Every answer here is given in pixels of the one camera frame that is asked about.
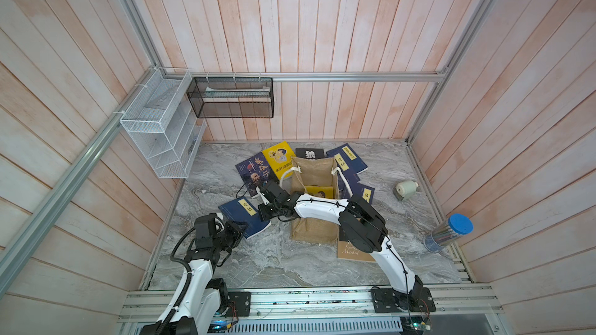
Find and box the black wire mesh basket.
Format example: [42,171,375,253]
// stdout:
[186,76,275,119]

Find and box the navy book yellow label middle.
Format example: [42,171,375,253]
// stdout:
[338,168,360,198]

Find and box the burlap canvas tote bag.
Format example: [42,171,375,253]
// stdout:
[283,158,345,245]

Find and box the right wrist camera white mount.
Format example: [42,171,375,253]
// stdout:
[256,187,270,208]

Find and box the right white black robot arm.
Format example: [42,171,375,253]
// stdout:
[257,181,423,310]

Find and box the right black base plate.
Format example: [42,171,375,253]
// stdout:
[369,286,436,313]

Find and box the dark old man book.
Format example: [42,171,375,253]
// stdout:
[235,152,278,197]

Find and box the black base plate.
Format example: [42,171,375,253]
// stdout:
[369,286,436,313]
[223,291,251,318]

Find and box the brown gold cover book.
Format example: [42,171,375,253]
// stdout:
[337,240,375,262]

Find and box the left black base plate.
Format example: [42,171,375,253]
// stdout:
[223,291,251,318]

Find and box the white wire mesh shelf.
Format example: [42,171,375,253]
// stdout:
[120,68,206,179]

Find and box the navy book yijing label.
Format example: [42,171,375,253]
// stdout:
[351,182,375,204]

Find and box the yellow cartoon book front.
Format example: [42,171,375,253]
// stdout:
[305,185,335,199]

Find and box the clear jar blue lid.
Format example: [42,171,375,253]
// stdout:
[424,213,473,253]

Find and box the aluminium mounting rail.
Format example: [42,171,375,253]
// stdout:
[118,284,504,324]

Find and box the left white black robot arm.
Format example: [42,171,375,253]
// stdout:
[140,213,246,334]

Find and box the yellow cartoon book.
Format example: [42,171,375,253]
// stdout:
[262,141,296,180]
[305,185,335,199]

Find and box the black wolf title book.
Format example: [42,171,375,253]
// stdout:
[295,147,326,160]

